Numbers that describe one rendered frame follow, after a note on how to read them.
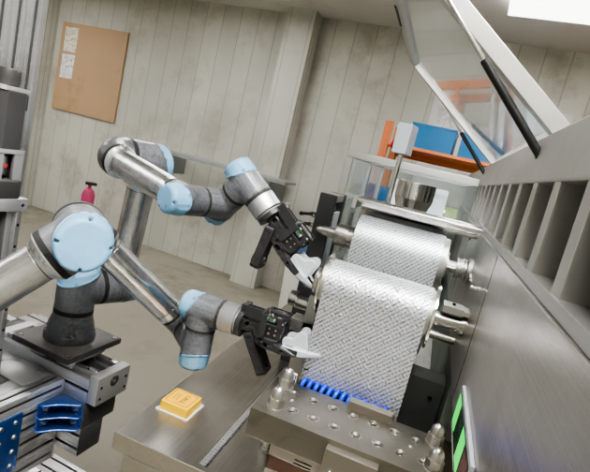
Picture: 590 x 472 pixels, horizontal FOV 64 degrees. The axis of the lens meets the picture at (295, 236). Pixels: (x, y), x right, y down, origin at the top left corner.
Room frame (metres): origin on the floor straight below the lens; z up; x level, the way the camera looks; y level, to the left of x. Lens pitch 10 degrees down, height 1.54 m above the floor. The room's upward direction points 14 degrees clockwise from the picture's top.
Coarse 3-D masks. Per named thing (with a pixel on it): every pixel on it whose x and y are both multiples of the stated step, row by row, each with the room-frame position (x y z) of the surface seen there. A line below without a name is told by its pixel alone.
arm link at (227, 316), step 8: (224, 304) 1.09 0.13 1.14; (232, 304) 1.10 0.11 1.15; (240, 304) 1.11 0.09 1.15; (224, 312) 1.08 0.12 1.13; (232, 312) 1.08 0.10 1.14; (216, 320) 1.07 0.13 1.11; (224, 320) 1.07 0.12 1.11; (232, 320) 1.07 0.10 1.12; (216, 328) 1.08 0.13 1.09; (224, 328) 1.07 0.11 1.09; (232, 328) 1.07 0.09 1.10
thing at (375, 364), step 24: (312, 336) 1.05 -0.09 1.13; (336, 336) 1.03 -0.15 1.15; (360, 336) 1.02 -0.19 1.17; (384, 336) 1.01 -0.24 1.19; (312, 360) 1.04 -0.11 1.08; (336, 360) 1.03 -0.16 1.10; (360, 360) 1.02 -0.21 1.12; (384, 360) 1.00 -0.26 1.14; (408, 360) 0.99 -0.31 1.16; (336, 384) 1.03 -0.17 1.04; (360, 384) 1.01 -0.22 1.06; (384, 384) 1.00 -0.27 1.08
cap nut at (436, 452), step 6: (432, 450) 0.81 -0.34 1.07; (438, 450) 0.80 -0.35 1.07; (432, 456) 0.80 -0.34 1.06; (438, 456) 0.80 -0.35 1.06; (444, 456) 0.80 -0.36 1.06; (426, 462) 0.81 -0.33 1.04; (432, 462) 0.80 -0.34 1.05; (438, 462) 0.80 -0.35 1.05; (444, 462) 0.81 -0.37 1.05; (426, 468) 0.80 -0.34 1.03; (432, 468) 0.80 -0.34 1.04; (438, 468) 0.79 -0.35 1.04
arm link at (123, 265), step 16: (112, 256) 1.09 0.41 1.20; (128, 256) 1.12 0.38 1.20; (112, 272) 1.10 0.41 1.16; (128, 272) 1.11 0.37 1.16; (144, 272) 1.14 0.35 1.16; (128, 288) 1.13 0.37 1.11; (144, 288) 1.13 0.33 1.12; (160, 288) 1.17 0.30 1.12; (144, 304) 1.15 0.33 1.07; (160, 304) 1.16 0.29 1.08; (176, 304) 1.19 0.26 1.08; (160, 320) 1.18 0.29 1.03; (176, 320) 1.18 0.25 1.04
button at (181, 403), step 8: (176, 392) 1.04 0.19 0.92; (184, 392) 1.05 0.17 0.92; (168, 400) 1.00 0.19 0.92; (176, 400) 1.01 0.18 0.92; (184, 400) 1.01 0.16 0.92; (192, 400) 1.02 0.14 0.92; (200, 400) 1.04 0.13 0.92; (168, 408) 0.99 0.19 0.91; (176, 408) 0.98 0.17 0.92; (184, 408) 0.98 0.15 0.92; (192, 408) 1.00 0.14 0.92; (184, 416) 0.98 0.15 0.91
